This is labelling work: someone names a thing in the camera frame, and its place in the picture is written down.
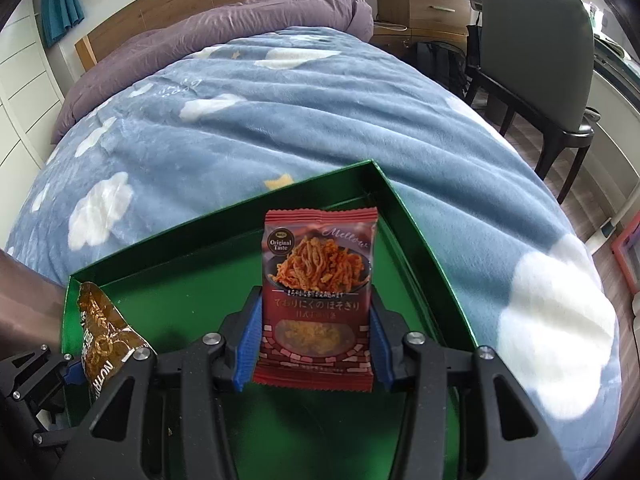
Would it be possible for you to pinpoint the teal curtain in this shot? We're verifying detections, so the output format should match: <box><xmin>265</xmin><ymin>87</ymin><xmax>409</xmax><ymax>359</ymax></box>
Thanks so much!
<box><xmin>40</xmin><ymin>0</ymin><xmax>85</xmax><ymax>50</ymax></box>

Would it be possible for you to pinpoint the grey chair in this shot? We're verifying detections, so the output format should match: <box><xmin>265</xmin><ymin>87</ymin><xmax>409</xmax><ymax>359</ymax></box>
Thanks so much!
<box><xmin>465</xmin><ymin>0</ymin><xmax>598</xmax><ymax>206</ymax></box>

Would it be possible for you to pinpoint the white wardrobe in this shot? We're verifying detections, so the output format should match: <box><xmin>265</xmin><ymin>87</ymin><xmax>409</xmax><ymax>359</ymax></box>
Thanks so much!
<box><xmin>0</xmin><ymin>7</ymin><xmax>68</xmax><ymax>181</ymax></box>

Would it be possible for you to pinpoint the red noodle snack packet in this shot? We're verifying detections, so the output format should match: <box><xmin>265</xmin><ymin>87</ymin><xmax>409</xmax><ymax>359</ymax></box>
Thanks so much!
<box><xmin>251</xmin><ymin>209</ymin><xmax>378</xmax><ymax>392</ymax></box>

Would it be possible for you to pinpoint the black backpack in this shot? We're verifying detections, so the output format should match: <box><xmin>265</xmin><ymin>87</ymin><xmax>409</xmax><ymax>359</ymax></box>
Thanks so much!
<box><xmin>416</xmin><ymin>41</ymin><xmax>471</xmax><ymax>98</ymax></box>

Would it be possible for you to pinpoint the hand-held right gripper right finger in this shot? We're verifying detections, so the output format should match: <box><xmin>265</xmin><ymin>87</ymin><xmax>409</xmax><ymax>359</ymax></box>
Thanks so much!
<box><xmin>369</xmin><ymin>292</ymin><xmax>568</xmax><ymax>480</ymax></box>

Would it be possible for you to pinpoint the pink frame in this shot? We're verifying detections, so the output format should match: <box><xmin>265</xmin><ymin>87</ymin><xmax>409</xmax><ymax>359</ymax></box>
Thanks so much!
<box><xmin>611</xmin><ymin>217</ymin><xmax>640</xmax><ymax>296</ymax></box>

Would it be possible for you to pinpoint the brown snack packet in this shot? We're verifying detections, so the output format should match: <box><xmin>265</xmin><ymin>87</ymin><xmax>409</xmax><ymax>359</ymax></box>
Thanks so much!
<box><xmin>76</xmin><ymin>281</ymin><xmax>158</xmax><ymax>406</ymax></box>

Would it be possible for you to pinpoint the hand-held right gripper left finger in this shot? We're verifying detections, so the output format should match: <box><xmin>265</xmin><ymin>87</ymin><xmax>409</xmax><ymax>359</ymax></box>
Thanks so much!
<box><xmin>60</xmin><ymin>287</ymin><xmax>264</xmax><ymax>480</ymax></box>

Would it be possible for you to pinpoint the blue cloud print blanket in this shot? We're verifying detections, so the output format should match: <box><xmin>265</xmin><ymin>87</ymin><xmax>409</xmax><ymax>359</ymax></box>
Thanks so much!
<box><xmin>5</xmin><ymin>40</ymin><xmax>623</xmax><ymax>441</ymax></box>

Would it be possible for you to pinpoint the green tray box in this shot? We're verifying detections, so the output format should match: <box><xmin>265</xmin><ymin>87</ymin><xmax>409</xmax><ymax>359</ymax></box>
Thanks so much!
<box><xmin>60</xmin><ymin>159</ymin><xmax>478</xmax><ymax>480</ymax></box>

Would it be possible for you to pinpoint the purple pillow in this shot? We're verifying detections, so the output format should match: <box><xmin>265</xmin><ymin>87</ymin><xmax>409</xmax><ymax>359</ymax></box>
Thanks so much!
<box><xmin>50</xmin><ymin>0</ymin><xmax>375</xmax><ymax>146</ymax></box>

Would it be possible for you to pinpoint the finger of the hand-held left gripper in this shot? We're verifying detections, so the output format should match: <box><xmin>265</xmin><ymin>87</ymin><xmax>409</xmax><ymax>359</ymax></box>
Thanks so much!
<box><xmin>0</xmin><ymin>344</ymin><xmax>93</xmax><ymax>453</ymax></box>

